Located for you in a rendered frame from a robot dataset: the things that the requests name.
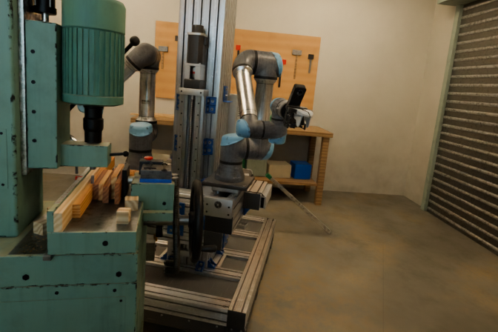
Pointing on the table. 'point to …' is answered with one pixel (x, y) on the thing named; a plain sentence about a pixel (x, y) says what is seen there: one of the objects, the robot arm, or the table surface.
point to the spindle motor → (93, 50)
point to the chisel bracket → (85, 154)
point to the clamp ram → (126, 180)
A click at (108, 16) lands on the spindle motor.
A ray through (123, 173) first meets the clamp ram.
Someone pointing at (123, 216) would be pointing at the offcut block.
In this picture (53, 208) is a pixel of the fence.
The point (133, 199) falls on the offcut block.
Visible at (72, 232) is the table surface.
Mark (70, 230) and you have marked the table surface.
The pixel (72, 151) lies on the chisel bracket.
